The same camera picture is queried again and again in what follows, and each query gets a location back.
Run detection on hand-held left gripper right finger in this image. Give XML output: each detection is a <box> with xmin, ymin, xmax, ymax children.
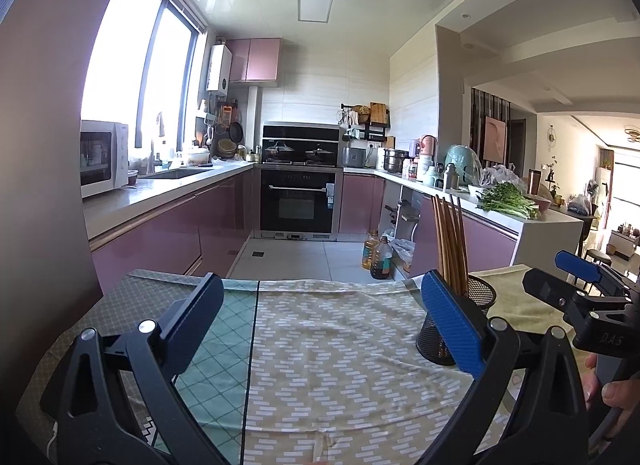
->
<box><xmin>421</xmin><ymin>269</ymin><xmax>591</xmax><ymax>465</ymax></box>

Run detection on bunch of green vegetables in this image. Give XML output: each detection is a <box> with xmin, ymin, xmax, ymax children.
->
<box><xmin>477</xmin><ymin>182</ymin><xmax>542</xmax><ymax>220</ymax></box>

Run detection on dark oil bottle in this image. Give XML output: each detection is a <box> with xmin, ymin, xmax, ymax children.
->
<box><xmin>370</xmin><ymin>236</ymin><xmax>393</xmax><ymax>280</ymax></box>

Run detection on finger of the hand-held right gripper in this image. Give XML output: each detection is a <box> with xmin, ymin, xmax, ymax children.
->
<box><xmin>522</xmin><ymin>267</ymin><xmax>592</xmax><ymax>326</ymax></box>
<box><xmin>555</xmin><ymin>250</ymin><xmax>630</xmax><ymax>292</ymax></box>

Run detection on pink wall cabinet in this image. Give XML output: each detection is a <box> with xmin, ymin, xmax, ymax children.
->
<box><xmin>225</xmin><ymin>38</ymin><xmax>282</xmax><ymax>88</ymax></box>

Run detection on framed wall painting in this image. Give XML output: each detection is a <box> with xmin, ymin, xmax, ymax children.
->
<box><xmin>482</xmin><ymin>116</ymin><xmax>507</xmax><ymax>163</ymax></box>

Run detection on black integrated stove oven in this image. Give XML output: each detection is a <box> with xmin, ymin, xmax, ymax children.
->
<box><xmin>260</xmin><ymin>122</ymin><xmax>346</xmax><ymax>242</ymax></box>

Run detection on black wall rack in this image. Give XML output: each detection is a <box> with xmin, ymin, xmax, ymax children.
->
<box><xmin>341</xmin><ymin>102</ymin><xmax>392</xmax><ymax>142</ymax></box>

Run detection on kitchen window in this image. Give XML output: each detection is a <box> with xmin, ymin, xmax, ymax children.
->
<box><xmin>80</xmin><ymin>0</ymin><xmax>208</xmax><ymax>156</ymax></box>

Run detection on white water heater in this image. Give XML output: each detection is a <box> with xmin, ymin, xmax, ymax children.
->
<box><xmin>207</xmin><ymin>44</ymin><xmax>232</xmax><ymax>92</ymax></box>

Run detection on black mesh utensil holder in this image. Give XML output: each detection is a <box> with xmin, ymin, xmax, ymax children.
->
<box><xmin>416</xmin><ymin>272</ymin><xmax>498</xmax><ymax>367</ymax></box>

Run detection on clear plastic bag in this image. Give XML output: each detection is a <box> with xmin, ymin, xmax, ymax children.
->
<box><xmin>481</xmin><ymin>164</ymin><xmax>526</xmax><ymax>193</ymax></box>

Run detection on yellow oil bottle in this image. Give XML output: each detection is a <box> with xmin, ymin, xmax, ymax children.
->
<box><xmin>362</xmin><ymin>230</ymin><xmax>381</xmax><ymax>271</ymax></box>

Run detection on kitchen sink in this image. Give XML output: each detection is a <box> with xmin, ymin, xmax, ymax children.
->
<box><xmin>142</xmin><ymin>168</ymin><xmax>213</xmax><ymax>180</ymax></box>

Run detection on person's right hand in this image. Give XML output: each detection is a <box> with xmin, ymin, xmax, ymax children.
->
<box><xmin>582</xmin><ymin>352</ymin><xmax>640</xmax><ymax>413</ymax></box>

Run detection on teal round appliance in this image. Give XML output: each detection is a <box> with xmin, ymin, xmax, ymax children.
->
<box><xmin>444</xmin><ymin>145</ymin><xmax>483</xmax><ymax>188</ymax></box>

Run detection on pink cabinets with white countertop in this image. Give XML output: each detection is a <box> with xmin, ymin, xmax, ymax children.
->
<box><xmin>82</xmin><ymin>161</ymin><xmax>261</xmax><ymax>296</ymax></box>
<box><xmin>342</xmin><ymin>165</ymin><xmax>585</xmax><ymax>278</ymax></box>

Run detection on white microwave oven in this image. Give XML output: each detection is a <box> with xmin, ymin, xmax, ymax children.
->
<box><xmin>80</xmin><ymin>120</ymin><xmax>130</xmax><ymax>198</ymax></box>

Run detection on bunch of wooden chopsticks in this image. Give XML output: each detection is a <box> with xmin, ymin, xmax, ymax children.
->
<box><xmin>431</xmin><ymin>194</ymin><xmax>471</xmax><ymax>296</ymax></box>

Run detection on square ceiling light panel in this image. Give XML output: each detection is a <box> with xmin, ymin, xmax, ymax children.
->
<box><xmin>297</xmin><ymin>0</ymin><xmax>335</xmax><ymax>22</ymax></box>

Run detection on stainless steel pot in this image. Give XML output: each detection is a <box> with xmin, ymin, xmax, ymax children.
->
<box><xmin>382</xmin><ymin>148</ymin><xmax>411</xmax><ymax>173</ymax></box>

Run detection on patchwork patterned tablecloth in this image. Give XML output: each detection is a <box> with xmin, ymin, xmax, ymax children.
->
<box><xmin>15</xmin><ymin>265</ymin><xmax>593</xmax><ymax>465</ymax></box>

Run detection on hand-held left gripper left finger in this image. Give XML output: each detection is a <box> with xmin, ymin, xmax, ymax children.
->
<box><xmin>40</xmin><ymin>272</ymin><xmax>225</xmax><ymax>465</ymax></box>

